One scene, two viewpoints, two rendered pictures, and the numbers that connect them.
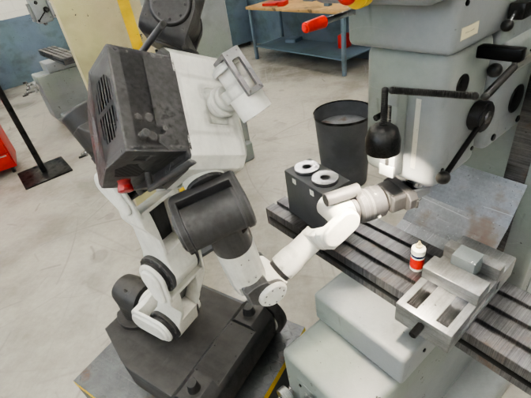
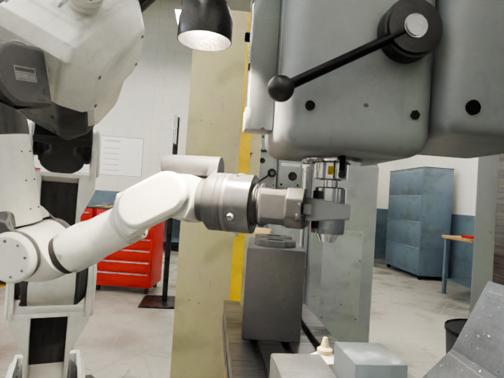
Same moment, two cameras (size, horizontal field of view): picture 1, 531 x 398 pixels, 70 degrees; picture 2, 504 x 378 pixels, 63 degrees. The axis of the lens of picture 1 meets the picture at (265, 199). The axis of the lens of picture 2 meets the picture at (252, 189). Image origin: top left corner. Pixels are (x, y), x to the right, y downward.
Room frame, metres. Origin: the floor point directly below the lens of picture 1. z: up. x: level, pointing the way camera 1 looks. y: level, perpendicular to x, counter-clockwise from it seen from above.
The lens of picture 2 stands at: (0.25, -0.58, 1.25)
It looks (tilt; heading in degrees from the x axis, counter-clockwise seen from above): 1 degrees up; 28
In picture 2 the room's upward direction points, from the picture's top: 4 degrees clockwise
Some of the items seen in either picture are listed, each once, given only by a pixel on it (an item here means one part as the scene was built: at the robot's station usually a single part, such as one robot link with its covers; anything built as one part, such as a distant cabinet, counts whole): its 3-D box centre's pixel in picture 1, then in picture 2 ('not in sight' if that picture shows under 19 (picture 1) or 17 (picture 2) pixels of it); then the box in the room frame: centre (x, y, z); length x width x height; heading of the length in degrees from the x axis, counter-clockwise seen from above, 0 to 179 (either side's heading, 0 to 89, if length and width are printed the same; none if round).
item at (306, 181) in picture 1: (317, 195); (271, 280); (1.11, -0.19, 1.06); 0.22 x 0.12 x 0.20; 27
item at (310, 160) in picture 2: not in sight; (331, 160); (0.82, -0.40, 1.31); 0.09 x 0.09 x 0.01
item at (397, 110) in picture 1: (393, 133); (262, 58); (0.76, -0.31, 1.45); 0.04 x 0.04 x 0.21; 34
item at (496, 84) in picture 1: (500, 80); not in sight; (0.64, -0.45, 1.58); 0.17 x 0.01 x 0.01; 132
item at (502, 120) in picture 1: (465, 80); (466, 61); (0.93, -0.57, 1.47); 0.24 x 0.19 x 0.26; 34
